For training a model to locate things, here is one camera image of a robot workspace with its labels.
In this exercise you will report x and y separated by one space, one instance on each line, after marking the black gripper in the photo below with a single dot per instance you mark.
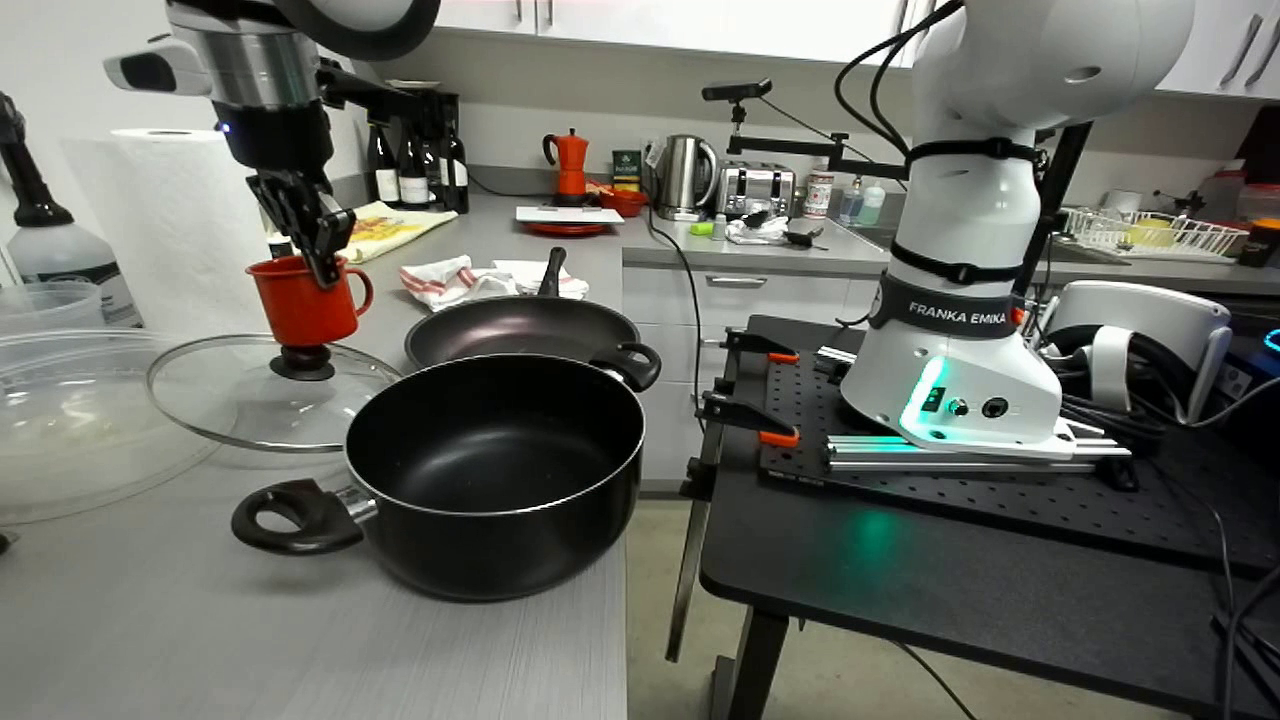
283 142

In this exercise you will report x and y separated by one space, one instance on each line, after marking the red cup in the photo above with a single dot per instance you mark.
300 318

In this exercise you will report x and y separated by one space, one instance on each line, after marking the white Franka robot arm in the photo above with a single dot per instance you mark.
973 203

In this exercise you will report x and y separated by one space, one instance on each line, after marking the yellow printed bag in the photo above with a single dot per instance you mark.
392 231

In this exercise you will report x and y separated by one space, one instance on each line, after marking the dark glass bottle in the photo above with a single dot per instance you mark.
455 178
385 174
413 178

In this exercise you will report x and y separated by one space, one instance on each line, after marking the crumpled white red-striped towel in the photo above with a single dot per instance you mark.
439 280

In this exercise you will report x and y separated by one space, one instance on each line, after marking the white paper towel roll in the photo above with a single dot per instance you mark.
160 225

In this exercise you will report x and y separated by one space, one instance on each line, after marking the glass lid with black knob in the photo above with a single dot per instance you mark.
212 401

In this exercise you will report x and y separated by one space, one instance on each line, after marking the flat white red-striped towel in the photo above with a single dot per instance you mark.
527 280

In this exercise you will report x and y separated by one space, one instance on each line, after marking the black frying pan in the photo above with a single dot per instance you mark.
521 334

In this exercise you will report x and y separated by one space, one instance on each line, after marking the red plate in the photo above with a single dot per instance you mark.
564 225

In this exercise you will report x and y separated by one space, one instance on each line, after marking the spray bottle with black head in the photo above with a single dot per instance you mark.
60 253

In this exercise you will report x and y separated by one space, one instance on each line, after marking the red moka pot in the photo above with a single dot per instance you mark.
570 165

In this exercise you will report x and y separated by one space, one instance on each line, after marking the black cooking pot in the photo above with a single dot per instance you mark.
494 467

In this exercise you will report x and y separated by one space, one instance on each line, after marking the small red bowl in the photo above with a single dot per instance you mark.
626 203

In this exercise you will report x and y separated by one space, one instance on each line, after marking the green box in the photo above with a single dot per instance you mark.
626 165

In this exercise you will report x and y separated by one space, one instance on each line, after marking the glass pot lid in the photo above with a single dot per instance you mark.
65 440

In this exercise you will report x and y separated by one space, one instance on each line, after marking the steel kettle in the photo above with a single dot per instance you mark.
684 182

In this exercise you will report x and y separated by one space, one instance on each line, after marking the steel toaster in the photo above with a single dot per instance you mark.
761 190

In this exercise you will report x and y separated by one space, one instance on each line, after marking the black orange-tipped clamp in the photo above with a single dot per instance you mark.
761 424
761 348

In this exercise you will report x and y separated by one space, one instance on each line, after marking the white plastic bottle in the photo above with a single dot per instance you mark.
816 203

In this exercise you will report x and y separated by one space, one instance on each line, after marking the pale blue plastic bottle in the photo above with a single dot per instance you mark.
869 203

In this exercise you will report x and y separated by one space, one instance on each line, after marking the black breadboard table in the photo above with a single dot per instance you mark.
963 572

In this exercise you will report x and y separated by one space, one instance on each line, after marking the white VR headset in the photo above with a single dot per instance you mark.
1147 320

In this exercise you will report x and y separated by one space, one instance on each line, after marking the dish rack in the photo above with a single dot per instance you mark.
1162 232

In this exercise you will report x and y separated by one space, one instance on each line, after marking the wrist mounted camera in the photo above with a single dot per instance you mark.
160 64

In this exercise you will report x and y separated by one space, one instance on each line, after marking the white wall cabinet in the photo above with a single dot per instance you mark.
1233 42
665 20

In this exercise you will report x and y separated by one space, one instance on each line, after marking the black camera stand bar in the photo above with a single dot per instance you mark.
738 90

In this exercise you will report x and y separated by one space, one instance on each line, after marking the aluminium rail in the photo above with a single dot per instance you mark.
973 449

